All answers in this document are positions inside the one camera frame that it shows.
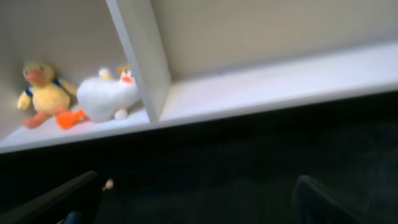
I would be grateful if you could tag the white plush duck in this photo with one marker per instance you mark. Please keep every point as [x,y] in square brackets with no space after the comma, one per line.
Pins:
[104,99]

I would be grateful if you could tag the yellow rattle drum toy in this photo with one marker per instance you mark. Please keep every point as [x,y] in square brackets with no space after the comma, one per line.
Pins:
[108,184]

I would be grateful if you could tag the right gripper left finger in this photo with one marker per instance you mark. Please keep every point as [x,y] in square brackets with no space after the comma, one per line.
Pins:
[56,208]

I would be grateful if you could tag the yellow plush duck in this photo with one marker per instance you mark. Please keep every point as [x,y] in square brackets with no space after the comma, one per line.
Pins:
[46,96]

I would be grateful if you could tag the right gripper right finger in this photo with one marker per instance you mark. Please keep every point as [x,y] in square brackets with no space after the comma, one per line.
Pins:
[317,207]

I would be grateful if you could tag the white shelf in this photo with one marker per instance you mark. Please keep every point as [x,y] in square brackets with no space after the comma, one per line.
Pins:
[264,90]

